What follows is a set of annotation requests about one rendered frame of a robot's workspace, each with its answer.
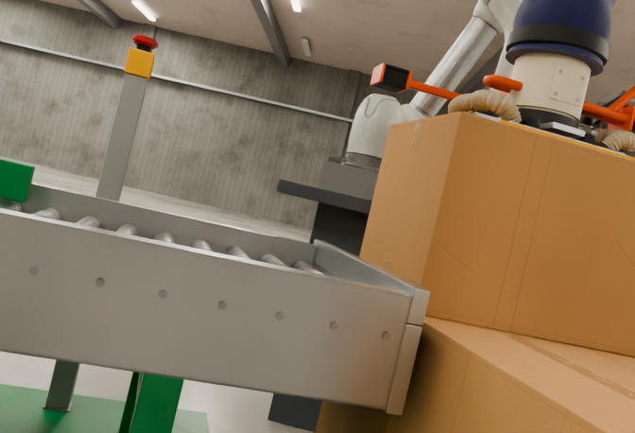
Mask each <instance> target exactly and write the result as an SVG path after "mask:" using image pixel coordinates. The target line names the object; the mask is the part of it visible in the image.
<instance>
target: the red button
mask: <svg viewBox="0 0 635 433"><path fill-rule="evenodd" d="M132 41H133V42H134V44H136V45H137V46H136V49H140V50H144V51H146V52H150V51H151V49H155V48H158V43H157V41H156V40H154V39H152V38H149V37H147V36H144V35H135V36H133V37H132Z"/></svg>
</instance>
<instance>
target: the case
mask: <svg viewBox="0 0 635 433"><path fill-rule="evenodd" d="M359 257H360V258H362V259H364V260H366V261H368V262H370V263H372V264H374V265H376V266H378V267H380V268H383V269H385V270H387V271H389V272H392V273H394V274H396V275H398V276H400V277H402V278H404V279H405V280H407V281H409V282H412V283H414V284H416V285H418V286H421V287H423V288H425V289H427V290H429V291H430V297H429V301H428V304H427V308H426V313H425V316H427V317H432V318H437V319H442V320H450V321H455V322H460V323H465V324H470V325H475V326H480V327H485V328H489V329H494V330H499V331H504V332H509V333H513V334H518V335H523V336H528V337H532V338H542V339H547V340H552V341H556V342H561V343H566V344H571V345H575V346H580V347H585V348H590V349H594V350H599V351H605V352H610V353H615V354H619V355H628V356H633V357H635V161H632V160H629V159H626V158H623V157H620V156H616V155H613V154H609V153H607V152H603V151H600V150H596V149H593V148H589V147H583V146H581V145H577V144H574V143H570V142H567V141H563V140H560V139H558V138H554V137H551V136H547V135H544V134H540V133H537V132H534V131H531V130H525V129H521V128H518V127H514V126H511V125H508V124H505V123H501V122H498V121H494V120H491V119H488V118H485V117H482V116H478V115H475V114H471V113H465V112H458V113H448V114H444V115H438V116H433V117H428V118H422V119H418V120H413V121H407V122H402V123H398V124H392V125H390V126H389V131H388V135H387V138H386V146H385V150H384V154H383V158H382V162H381V166H380V170H379V175H378V179H377V183H376V186H375V191H374V195H373V199H372V203H371V207H370V211H369V218H368V223H367V227H366V230H365V234H364V239H363V243H362V247H361V251H360V255H359Z"/></svg>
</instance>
